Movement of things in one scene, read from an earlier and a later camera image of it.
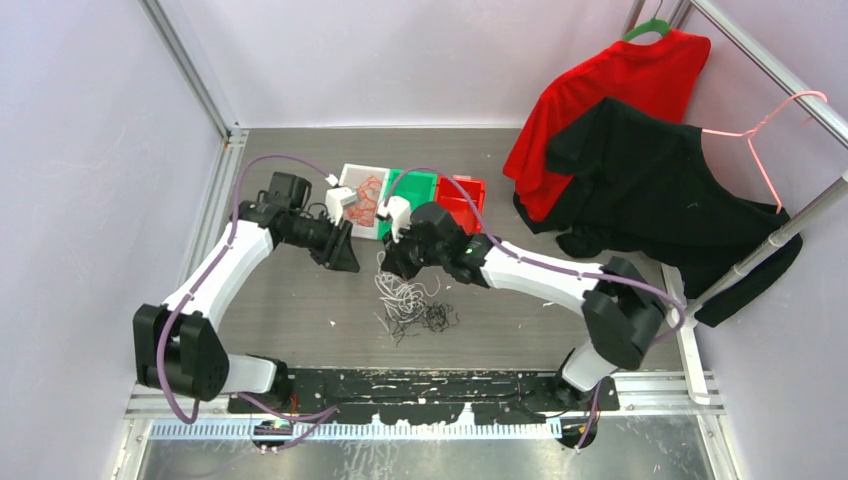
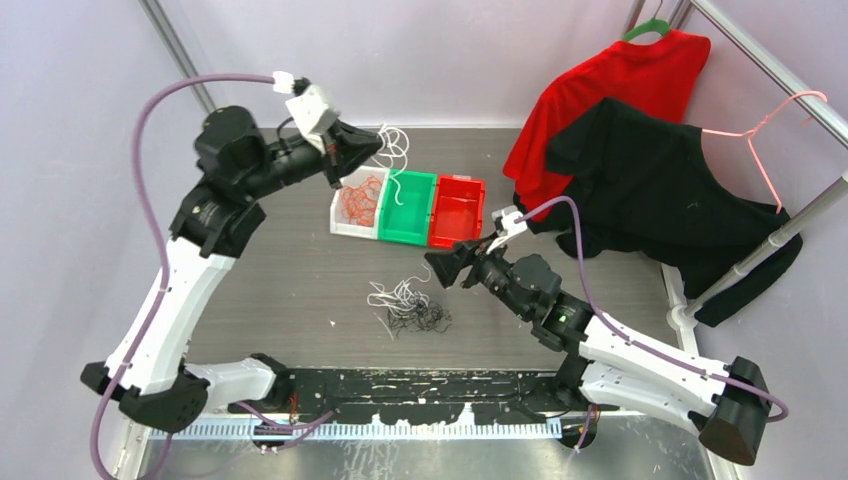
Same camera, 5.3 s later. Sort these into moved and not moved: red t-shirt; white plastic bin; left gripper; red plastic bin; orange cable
Moved: left gripper
Not moved: orange cable; red plastic bin; red t-shirt; white plastic bin
